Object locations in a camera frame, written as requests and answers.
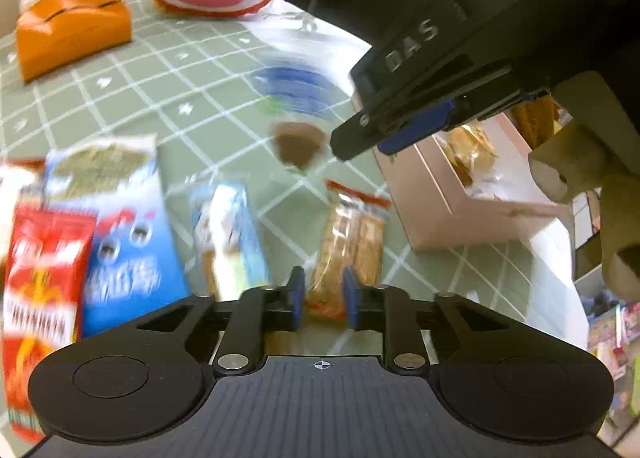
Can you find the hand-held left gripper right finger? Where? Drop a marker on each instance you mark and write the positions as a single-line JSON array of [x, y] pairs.
[[350, 298]]

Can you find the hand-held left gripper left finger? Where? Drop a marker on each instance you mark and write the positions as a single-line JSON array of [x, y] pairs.
[[298, 298]]

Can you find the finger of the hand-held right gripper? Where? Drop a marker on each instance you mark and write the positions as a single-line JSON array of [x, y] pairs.
[[415, 131], [357, 136]]

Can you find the clear bread packet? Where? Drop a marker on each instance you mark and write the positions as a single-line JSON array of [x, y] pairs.
[[470, 153]]

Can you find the red trimmed cracker packet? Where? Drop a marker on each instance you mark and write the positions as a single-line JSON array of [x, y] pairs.
[[345, 238]]

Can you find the brown snack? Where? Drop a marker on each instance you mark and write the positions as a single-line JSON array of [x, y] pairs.
[[297, 143]]

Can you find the pink cardboard box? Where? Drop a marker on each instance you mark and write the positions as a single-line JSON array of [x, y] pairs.
[[435, 208]]

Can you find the blue striped wrapper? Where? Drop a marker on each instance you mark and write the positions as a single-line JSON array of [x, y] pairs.
[[300, 86]]

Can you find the blue white biscuit packet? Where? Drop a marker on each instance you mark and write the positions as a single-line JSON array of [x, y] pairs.
[[225, 238]]

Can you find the brown furry chair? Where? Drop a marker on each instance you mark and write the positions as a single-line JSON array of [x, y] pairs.
[[532, 123]]

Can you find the blue snack packet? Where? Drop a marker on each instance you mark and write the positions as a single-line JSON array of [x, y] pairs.
[[130, 258]]

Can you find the green checked tablecloth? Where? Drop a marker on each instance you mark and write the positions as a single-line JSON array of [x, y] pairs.
[[150, 98]]

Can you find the red snack packet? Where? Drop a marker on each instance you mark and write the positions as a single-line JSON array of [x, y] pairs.
[[45, 263]]

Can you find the colourful toy boxes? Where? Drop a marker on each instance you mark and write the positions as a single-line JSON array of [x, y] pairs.
[[615, 338]]

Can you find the orange tissue box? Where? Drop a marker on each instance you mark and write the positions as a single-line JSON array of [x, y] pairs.
[[70, 33]]

